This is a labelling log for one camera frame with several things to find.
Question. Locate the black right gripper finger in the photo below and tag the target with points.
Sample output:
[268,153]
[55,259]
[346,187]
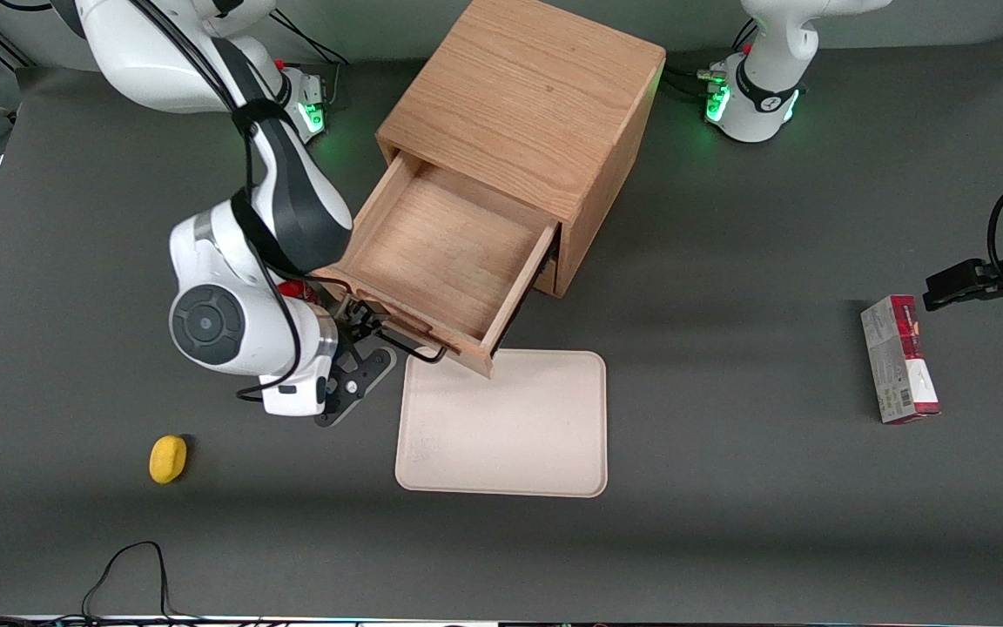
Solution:
[376,335]
[371,315]

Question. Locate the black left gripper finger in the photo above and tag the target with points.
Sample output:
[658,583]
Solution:
[954,292]
[985,270]

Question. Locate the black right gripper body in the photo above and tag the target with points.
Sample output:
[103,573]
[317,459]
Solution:
[348,320]

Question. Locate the wooden drawer with knot mark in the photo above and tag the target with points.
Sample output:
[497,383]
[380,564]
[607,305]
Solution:
[449,252]

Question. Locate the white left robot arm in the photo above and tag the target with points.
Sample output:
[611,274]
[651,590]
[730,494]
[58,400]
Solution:
[767,87]

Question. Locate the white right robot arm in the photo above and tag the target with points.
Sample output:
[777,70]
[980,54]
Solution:
[292,200]

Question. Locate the wooden drawer cabinet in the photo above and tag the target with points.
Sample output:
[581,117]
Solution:
[528,87]

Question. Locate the red cola bottle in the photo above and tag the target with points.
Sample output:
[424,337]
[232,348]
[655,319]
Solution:
[297,289]

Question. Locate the grey and red carton box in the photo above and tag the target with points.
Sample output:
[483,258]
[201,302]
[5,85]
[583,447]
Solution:
[898,366]

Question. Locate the beige rectangular tray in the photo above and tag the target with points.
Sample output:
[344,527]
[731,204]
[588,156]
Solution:
[501,427]

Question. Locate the yellow lemon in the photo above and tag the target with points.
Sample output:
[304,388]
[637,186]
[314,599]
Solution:
[168,459]

